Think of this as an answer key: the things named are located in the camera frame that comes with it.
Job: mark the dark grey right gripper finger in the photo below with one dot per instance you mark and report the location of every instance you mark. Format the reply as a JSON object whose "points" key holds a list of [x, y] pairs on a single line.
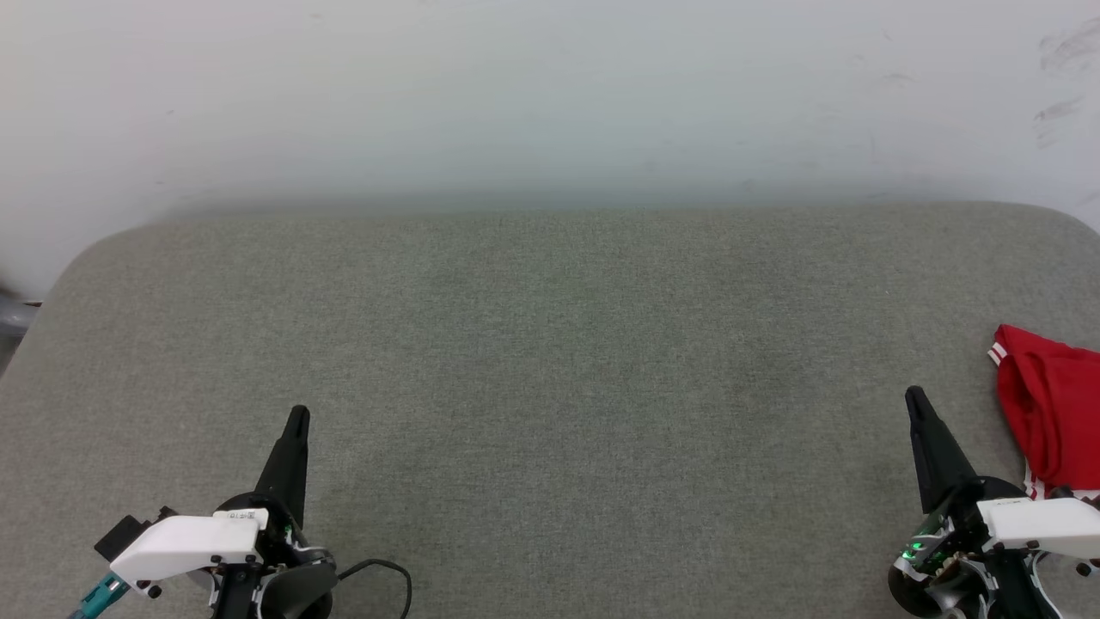
{"points": [[937, 456]]}

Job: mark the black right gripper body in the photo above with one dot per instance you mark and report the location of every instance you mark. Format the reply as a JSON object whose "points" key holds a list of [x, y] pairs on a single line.
{"points": [[945, 550]]}

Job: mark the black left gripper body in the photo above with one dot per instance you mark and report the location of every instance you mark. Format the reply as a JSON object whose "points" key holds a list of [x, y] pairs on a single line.
{"points": [[284, 542]]}

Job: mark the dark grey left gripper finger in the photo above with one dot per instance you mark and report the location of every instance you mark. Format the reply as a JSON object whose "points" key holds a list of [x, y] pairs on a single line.
{"points": [[288, 468]]}

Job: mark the red and white sports jersey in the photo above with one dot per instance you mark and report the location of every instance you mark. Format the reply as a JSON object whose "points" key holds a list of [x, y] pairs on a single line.
{"points": [[1053, 404]]}

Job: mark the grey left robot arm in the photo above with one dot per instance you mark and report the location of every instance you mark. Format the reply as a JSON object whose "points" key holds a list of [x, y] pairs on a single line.
{"points": [[301, 597]]}

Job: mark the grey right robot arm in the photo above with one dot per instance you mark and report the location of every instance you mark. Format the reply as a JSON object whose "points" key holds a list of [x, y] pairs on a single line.
{"points": [[1023, 593]]}

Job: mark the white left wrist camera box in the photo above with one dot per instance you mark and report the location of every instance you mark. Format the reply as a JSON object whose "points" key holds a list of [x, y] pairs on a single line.
{"points": [[185, 542]]}

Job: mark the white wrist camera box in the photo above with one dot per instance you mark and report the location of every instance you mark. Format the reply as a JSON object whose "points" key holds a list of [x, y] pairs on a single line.
{"points": [[185, 542], [1044, 523]]}

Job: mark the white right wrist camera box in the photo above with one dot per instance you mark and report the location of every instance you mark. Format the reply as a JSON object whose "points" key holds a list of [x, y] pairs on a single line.
{"points": [[1044, 523]]}

